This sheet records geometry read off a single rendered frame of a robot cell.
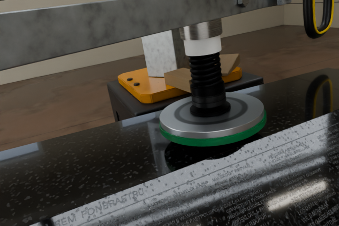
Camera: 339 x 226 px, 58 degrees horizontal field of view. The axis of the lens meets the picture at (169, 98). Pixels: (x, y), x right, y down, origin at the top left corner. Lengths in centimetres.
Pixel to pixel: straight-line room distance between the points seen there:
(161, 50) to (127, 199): 96
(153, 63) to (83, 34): 112
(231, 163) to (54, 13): 40
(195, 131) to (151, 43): 93
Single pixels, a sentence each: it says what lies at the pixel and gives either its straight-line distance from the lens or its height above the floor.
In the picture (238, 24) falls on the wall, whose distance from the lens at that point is 758.
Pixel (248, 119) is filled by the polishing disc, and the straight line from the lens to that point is 58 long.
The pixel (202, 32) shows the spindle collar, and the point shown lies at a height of 107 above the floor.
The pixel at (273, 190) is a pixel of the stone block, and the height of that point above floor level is 78.
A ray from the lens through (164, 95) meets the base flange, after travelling 125.
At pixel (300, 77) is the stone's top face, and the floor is 85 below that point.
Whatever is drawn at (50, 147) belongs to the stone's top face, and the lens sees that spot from 78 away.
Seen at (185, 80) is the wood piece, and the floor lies 82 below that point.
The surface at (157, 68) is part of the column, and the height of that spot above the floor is 82.
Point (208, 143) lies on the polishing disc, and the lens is 55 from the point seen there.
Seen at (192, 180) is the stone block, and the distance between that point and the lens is 56.
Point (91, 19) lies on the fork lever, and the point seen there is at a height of 113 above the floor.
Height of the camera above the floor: 114
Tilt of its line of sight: 19 degrees down
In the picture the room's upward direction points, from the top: 9 degrees counter-clockwise
